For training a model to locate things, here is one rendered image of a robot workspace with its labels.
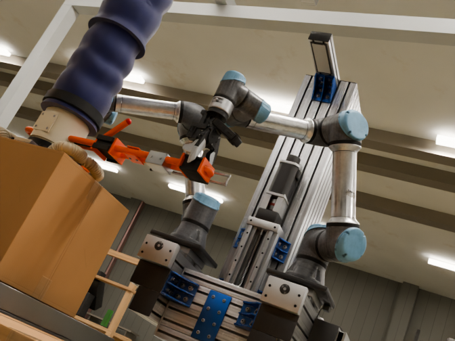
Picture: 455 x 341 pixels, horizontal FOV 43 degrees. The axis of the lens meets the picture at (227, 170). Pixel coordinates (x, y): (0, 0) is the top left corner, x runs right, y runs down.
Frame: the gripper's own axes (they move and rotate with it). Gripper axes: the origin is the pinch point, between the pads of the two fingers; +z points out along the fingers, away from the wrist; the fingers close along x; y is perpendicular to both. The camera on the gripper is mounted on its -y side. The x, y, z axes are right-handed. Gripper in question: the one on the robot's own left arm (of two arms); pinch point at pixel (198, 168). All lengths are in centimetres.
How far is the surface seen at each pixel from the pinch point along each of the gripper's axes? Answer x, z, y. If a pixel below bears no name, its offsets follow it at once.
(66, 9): -152, -190, 311
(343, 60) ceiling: -309, -281, 111
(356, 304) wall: -983, -208, 199
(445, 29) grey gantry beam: -158, -198, -16
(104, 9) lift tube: 11, -50, 61
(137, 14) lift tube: 6, -53, 50
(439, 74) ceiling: -315, -281, 18
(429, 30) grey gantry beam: -158, -195, -7
